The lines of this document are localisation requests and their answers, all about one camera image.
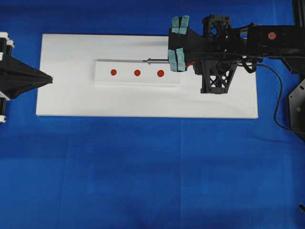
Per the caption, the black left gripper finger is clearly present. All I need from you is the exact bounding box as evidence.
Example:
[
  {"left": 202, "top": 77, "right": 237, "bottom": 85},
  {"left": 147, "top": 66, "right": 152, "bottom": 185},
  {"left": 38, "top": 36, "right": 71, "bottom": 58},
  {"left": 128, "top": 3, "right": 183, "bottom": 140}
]
[
  {"left": 0, "top": 79, "right": 52, "bottom": 99},
  {"left": 0, "top": 54, "right": 52, "bottom": 79}
]

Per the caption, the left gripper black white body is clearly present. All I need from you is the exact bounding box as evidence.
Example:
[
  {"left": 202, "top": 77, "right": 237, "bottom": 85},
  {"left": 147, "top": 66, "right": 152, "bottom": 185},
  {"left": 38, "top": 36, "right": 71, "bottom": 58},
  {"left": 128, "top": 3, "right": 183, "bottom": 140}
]
[{"left": 0, "top": 31, "right": 15, "bottom": 124}]

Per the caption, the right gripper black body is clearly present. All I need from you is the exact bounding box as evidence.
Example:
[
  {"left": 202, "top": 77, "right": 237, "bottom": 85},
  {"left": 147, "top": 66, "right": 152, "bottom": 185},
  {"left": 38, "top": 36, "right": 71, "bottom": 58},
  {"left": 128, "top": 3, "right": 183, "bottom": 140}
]
[{"left": 193, "top": 15, "right": 248, "bottom": 94}]

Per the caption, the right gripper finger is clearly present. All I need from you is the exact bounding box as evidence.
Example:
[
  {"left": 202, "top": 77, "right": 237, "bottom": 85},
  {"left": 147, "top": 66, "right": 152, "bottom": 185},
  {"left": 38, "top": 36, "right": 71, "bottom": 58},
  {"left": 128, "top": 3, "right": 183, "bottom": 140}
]
[
  {"left": 167, "top": 47, "right": 203, "bottom": 72},
  {"left": 168, "top": 15, "right": 204, "bottom": 51}
]

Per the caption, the red handled soldering iron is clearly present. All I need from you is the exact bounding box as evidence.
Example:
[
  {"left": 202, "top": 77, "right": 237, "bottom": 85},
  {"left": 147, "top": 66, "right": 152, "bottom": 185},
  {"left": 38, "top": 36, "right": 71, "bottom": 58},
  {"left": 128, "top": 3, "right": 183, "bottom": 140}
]
[{"left": 140, "top": 58, "right": 196, "bottom": 68}]

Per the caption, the black soldering iron cable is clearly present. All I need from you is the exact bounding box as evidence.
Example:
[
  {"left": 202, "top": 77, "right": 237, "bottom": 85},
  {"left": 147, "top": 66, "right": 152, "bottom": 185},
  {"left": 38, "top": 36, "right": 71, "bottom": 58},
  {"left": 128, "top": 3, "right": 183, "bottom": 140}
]
[{"left": 190, "top": 50, "right": 305, "bottom": 134}]

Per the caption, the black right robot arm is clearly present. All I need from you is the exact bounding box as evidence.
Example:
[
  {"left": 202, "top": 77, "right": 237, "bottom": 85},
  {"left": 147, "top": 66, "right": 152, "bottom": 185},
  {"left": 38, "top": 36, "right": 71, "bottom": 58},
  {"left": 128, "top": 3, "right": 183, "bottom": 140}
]
[{"left": 168, "top": 15, "right": 305, "bottom": 94}]

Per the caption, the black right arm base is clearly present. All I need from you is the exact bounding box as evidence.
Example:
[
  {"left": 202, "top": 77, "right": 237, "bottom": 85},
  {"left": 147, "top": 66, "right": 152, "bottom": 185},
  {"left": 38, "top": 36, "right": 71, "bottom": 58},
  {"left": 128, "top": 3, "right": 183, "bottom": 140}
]
[{"left": 288, "top": 79, "right": 305, "bottom": 137}]

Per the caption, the small white raised block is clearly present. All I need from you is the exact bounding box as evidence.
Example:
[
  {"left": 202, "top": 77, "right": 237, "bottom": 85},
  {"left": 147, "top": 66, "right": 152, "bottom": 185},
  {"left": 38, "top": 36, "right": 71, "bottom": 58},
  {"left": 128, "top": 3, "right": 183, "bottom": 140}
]
[{"left": 94, "top": 59, "right": 180, "bottom": 87}]

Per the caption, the large white foam board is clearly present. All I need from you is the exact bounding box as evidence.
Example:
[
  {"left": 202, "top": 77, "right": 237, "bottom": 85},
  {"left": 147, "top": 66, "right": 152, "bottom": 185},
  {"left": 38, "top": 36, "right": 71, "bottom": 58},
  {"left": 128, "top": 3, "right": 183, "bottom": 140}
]
[{"left": 36, "top": 34, "right": 258, "bottom": 119}]

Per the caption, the blue table cloth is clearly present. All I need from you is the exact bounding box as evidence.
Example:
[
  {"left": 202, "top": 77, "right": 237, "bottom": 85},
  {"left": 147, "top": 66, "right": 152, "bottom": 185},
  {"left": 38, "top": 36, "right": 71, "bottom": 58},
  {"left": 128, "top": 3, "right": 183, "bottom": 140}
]
[{"left": 0, "top": 0, "right": 305, "bottom": 229}]

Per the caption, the black object at edge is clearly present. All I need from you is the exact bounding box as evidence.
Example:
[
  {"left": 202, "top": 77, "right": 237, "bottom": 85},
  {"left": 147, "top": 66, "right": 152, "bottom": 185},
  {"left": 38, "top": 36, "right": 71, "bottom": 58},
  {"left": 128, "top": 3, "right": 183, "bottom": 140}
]
[{"left": 299, "top": 204, "right": 305, "bottom": 212}]

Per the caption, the black aluminium frame post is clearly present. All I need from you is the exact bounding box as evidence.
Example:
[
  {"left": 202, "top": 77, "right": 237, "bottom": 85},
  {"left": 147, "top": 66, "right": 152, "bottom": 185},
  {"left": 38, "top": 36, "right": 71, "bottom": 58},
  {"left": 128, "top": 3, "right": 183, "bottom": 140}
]
[{"left": 292, "top": 0, "right": 305, "bottom": 27}]

